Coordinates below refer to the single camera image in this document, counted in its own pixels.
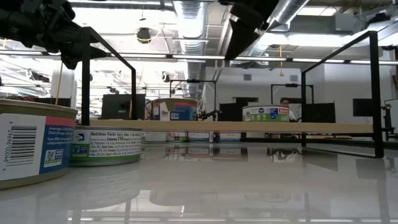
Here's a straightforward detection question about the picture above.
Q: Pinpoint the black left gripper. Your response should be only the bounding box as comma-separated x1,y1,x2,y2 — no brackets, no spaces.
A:
0,0,108,71

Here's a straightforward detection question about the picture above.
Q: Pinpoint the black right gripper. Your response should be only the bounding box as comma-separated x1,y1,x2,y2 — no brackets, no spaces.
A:
218,0,280,60

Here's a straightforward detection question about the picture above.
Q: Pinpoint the green tuna can silver lid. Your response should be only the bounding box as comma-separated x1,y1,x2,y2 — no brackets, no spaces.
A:
165,132,189,143
142,132,167,144
70,126,143,167
241,104,291,123

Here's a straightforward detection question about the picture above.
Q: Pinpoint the blue salmon can gold lid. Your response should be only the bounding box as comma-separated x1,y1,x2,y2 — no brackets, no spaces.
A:
151,97,199,121
214,133,242,144
188,132,215,143
0,98,78,190

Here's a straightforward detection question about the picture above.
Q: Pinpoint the black ceiling dome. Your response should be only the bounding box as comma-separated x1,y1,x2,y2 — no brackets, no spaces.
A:
136,27,153,45

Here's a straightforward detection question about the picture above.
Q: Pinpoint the person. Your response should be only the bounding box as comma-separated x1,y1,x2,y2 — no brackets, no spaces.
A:
279,97,299,123

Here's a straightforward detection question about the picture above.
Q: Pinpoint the black equipment stand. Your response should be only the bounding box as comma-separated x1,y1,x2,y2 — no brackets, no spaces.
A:
381,98,398,141

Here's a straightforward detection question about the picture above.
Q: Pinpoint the ceiling light rail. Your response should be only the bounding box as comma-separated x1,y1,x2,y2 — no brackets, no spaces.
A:
0,49,398,66

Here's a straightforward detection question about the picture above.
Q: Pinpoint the ribbed silver air duct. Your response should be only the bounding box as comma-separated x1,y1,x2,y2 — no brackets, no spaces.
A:
172,0,208,98

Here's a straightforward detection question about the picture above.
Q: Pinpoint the yellow hanging cord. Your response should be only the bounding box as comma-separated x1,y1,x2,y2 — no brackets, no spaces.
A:
54,62,64,106

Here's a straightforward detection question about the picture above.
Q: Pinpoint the black station frame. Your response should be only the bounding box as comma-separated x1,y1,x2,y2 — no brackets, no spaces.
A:
169,78,218,122
270,83,315,106

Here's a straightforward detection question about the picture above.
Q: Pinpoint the wooden shelf with black frame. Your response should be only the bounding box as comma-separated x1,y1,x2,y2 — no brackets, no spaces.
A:
81,26,384,159

